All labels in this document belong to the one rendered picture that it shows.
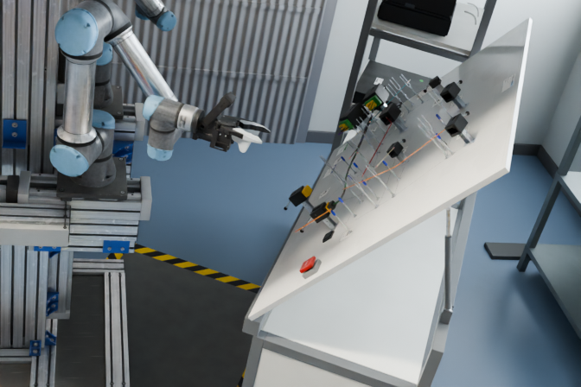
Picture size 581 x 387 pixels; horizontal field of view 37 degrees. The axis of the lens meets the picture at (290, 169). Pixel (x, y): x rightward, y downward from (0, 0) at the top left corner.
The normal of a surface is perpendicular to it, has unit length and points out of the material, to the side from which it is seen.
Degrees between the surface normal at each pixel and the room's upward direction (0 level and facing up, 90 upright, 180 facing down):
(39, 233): 90
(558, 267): 0
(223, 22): 90
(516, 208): 0
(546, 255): 0
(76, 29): 82
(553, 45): 90
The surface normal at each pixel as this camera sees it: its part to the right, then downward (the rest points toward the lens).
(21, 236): 0.18, 0.57
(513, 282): 0.18, -0.82
